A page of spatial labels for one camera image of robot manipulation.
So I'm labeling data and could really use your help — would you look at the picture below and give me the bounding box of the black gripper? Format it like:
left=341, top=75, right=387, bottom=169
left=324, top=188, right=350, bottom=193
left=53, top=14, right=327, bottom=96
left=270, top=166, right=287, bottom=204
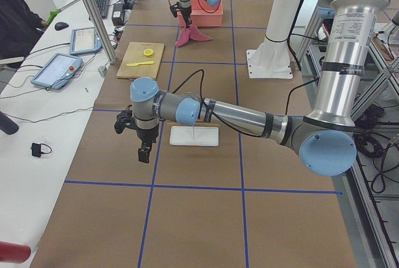
left=180, top=6, right=191, bottom=28
left=135, top=120, right=159, bottom=163

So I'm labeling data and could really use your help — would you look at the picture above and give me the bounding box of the pink and grey cloth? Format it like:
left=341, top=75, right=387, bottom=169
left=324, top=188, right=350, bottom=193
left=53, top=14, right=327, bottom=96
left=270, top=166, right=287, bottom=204
left=175, top=24, right=213, bottom=47

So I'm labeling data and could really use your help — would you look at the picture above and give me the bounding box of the pink plastic bin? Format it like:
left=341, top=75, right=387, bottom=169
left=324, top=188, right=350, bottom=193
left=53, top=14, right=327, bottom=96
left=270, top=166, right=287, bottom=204
left=190, top=0, right=223, bottom=27

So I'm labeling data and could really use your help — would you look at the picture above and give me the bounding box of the yellow plastic knife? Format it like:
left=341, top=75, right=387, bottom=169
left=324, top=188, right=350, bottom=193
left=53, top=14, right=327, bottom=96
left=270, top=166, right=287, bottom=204
left=125, top=60, right=155, bottom=67

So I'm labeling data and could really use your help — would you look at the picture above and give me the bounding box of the bamboo cutting board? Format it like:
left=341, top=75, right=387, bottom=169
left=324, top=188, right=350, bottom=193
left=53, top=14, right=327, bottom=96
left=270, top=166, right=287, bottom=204
left=117, top=42, right=165, bottom=79

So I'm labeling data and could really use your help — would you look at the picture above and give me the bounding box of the black power box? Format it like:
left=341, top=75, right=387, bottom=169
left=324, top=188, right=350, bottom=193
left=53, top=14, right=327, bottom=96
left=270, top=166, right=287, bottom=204
left=112, top=3, right=125, bottom=26

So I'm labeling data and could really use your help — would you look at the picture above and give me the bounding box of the black keyboard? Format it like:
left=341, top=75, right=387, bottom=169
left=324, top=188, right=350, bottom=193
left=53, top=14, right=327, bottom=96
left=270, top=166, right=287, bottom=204
left=94, top=0, right=110, bottom=19

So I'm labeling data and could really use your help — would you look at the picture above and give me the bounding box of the teach pendant far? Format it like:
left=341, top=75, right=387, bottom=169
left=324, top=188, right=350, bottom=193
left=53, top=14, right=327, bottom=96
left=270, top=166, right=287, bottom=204
left=69, top=27, right=102, bottom=56

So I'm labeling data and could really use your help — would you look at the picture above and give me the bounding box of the teach pendant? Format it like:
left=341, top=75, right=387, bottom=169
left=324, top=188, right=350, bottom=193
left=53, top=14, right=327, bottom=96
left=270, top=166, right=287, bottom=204
left=69, top=27, right=102, bottom=56
left=31, top=53, right=83, bottom=90

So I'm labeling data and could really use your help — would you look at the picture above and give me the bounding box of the teach pendant near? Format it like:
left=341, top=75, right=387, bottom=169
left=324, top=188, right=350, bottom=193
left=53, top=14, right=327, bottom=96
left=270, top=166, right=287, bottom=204
left=31, top=53, right=83, bottom=90

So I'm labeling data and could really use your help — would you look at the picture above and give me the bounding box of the black computer mouse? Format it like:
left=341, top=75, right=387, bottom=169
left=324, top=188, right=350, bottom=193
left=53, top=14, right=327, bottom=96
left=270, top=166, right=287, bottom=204
left=54, top=22, right=69, bottom=31

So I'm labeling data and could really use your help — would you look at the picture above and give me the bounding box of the red cylinder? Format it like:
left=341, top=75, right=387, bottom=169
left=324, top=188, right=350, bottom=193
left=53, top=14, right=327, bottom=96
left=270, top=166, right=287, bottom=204
left=0, top=241, right=32, bottom=264

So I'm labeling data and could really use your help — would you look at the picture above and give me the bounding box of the person in black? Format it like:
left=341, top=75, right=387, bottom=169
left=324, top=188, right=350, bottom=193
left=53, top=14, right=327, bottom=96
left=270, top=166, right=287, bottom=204
left=1, top=0, right=48, bottom=59

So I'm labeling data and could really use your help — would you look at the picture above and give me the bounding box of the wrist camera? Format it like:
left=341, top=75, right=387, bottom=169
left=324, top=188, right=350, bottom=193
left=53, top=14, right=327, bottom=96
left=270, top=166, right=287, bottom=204
left=114, top=105, right=137, bottom=134
left=170, top=2, right=181, bottom=18

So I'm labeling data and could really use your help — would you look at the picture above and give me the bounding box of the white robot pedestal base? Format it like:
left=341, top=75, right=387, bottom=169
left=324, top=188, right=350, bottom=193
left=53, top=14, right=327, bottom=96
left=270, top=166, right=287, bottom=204
left=246, top=0, right=301, bottom=79

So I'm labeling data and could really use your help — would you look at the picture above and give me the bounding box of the black clip with cable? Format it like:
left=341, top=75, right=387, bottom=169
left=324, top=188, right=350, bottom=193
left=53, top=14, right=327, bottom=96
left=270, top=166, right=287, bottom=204
left=31, top=143, right=52, bottom=158

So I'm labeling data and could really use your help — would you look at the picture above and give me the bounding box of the aluminium frame post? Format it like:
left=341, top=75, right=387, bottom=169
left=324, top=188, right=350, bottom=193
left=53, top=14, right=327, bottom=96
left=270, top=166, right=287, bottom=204
left=83, top=0, right=116, bottom=64

